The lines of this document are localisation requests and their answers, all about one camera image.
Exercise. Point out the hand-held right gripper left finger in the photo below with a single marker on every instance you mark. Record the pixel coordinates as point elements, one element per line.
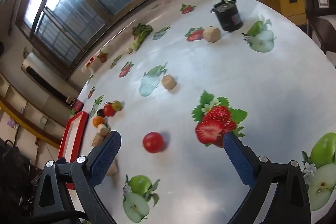
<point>105,155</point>

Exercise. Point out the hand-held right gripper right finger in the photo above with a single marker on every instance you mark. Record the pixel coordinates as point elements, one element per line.
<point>239,161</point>

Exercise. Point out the tan wood chunk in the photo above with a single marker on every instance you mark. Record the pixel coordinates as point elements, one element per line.
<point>212,34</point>
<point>96,139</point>
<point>103,131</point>
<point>168,82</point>
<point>114,171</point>

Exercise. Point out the orange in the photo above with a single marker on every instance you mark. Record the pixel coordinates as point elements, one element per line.
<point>98,121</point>

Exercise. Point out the red rimmed white tray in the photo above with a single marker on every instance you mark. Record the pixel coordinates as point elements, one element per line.
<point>74,134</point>

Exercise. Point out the dark purple plum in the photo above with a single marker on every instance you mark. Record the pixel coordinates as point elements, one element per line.
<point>100,112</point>

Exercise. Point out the small red tomato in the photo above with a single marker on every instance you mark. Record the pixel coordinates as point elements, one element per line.
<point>109,110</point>

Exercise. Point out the large red tomato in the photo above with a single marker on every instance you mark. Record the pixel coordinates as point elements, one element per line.
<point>153,142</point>

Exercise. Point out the green tomato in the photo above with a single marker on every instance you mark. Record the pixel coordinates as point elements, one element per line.
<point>117,105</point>

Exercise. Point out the fruit print tablecloth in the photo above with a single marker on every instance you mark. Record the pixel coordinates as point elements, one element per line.
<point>236,82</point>

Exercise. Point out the yellow framed shelf cabinet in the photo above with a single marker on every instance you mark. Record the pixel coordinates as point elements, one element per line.
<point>26,108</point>

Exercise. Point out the purple plush toy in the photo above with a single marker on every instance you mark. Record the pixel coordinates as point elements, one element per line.
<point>11,124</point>

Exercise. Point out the white tower air conditioner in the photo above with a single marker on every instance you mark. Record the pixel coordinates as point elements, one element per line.
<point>42,74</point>

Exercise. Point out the small pale chunk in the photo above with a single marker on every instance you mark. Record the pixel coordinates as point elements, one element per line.
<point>128,50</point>

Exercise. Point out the leafy green vegetable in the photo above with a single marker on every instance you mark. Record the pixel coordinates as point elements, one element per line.
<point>141,33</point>

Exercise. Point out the black motor with bare shaft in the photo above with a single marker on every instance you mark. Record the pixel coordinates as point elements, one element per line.
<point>227,16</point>

